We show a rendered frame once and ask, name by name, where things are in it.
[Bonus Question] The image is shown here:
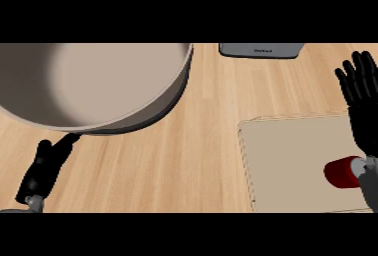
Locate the red can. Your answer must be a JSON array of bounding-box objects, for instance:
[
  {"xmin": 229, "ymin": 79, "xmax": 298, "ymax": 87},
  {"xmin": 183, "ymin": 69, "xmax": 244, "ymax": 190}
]
[{"xmin": 322, "ymin": 155, "xmax": 369, "ymax": 189}]

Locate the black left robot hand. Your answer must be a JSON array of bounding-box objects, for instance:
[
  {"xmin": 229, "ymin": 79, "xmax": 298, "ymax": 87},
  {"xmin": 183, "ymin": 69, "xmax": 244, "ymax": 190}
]
[{"xmin": 15, "ymin": 132, "xmax": 83, "ymax": 205}]

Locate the beige tray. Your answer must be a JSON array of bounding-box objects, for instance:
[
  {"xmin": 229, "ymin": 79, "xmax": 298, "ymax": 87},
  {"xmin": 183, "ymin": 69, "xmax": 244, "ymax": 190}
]
[{"xmin": 238, "ymin": 114, "xmax": 378, "ymax": 214}]

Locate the large grey metal pot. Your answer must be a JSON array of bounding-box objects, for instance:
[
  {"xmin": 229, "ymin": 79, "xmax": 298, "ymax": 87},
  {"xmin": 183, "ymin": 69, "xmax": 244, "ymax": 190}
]
[{"xmin": 0, "ymin": 43, "xmax": 195, "ymax": 136}]

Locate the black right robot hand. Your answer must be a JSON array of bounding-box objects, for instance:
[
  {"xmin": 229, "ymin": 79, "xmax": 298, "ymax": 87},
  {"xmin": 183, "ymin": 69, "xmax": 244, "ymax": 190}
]
[{"xmin": 334, "ymin": 50, "xmax": 378, "ymax": 161}]

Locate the grey appliance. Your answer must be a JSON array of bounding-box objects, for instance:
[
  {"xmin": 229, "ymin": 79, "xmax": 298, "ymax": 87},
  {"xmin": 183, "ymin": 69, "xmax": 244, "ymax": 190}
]
[{"xmin": 217, "ymin": 43, "xmax": 307, "ymax": 60}]

